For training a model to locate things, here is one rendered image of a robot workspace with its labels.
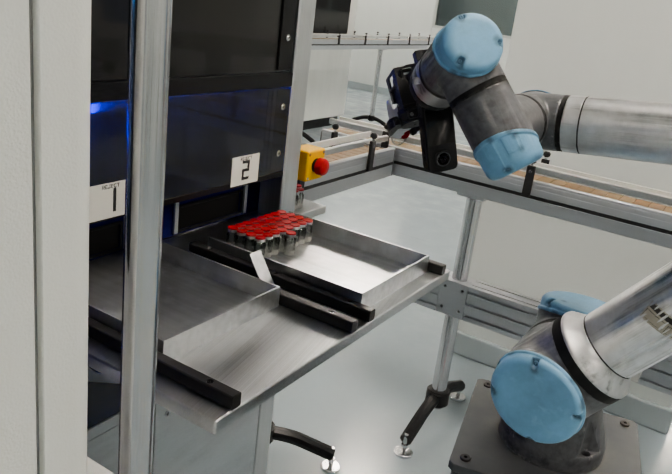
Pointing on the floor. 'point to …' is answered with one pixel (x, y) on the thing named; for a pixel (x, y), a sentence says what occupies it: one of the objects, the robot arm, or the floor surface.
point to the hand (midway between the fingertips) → (405, 134)
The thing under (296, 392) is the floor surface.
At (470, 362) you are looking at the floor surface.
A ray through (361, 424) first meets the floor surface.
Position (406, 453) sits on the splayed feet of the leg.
